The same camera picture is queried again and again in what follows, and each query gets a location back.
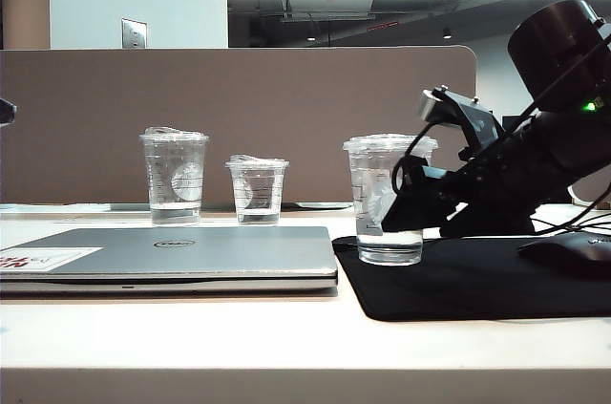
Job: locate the tall clear lidded plastic cup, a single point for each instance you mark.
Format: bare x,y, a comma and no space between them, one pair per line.
174,175

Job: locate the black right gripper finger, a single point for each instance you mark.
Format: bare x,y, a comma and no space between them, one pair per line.
422,170
420,208

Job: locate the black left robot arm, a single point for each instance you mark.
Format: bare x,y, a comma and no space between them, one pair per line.
7,112

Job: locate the white and red laptop sticker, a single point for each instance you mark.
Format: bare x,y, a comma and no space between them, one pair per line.
43,258

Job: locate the brown divider with white edge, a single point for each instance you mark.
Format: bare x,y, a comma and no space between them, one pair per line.
601,194

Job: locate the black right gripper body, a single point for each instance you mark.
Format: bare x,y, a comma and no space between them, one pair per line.
501,184

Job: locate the silver Dell laptop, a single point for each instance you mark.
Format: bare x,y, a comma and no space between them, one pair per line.
215,256

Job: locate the wide brown desk divider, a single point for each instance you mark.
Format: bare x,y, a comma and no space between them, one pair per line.
262,103

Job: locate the black mouse pad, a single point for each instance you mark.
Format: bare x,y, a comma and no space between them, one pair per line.
453,284

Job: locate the black computer mouse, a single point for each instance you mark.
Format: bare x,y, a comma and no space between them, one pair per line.
573,256

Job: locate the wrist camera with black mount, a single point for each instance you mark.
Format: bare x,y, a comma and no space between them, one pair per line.
472,120

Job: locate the small clear lidded plastic cup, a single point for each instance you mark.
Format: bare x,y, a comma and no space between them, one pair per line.
258,191

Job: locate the metal wall switch plate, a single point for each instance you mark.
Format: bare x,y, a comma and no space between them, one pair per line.
134,34

